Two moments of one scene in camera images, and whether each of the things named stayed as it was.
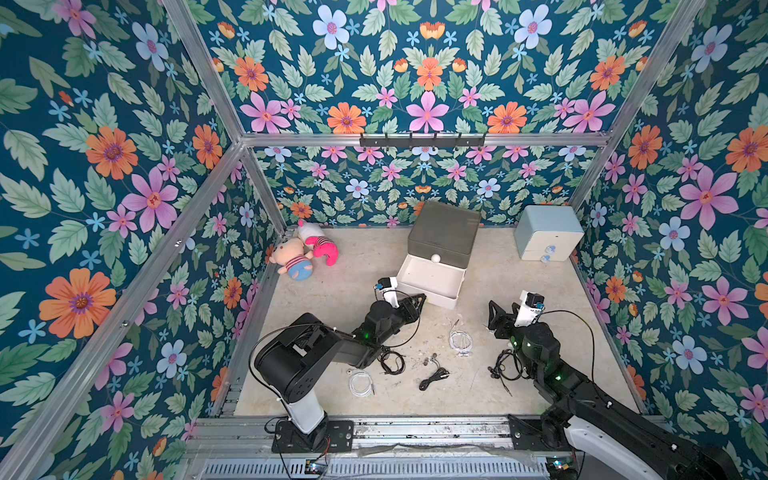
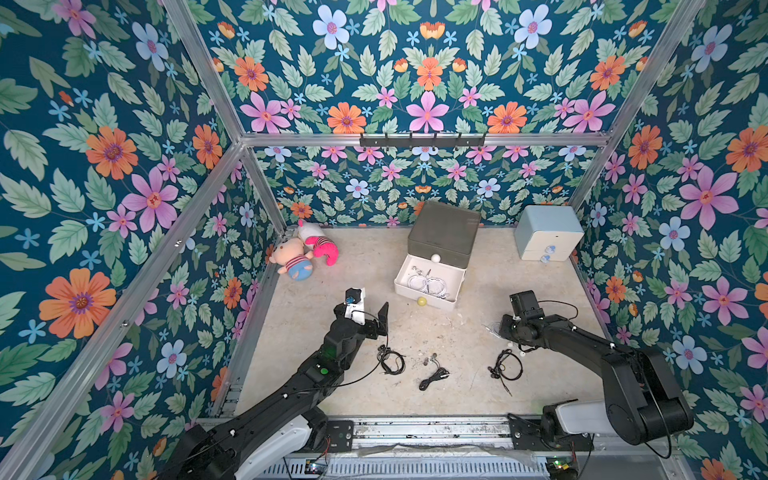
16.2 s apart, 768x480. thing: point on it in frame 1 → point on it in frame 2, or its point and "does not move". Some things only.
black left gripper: [406, 312] → [370, 331]
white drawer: [440, 282] does not move
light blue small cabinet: [547, 233] does not move
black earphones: [440, 372] does not move
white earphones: [461, 342] → [437, 287]
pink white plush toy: [313, 235] does not move
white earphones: [360, 384] → [417, 281]
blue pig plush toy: [297, 262] does not move
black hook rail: [422, 141] does not move
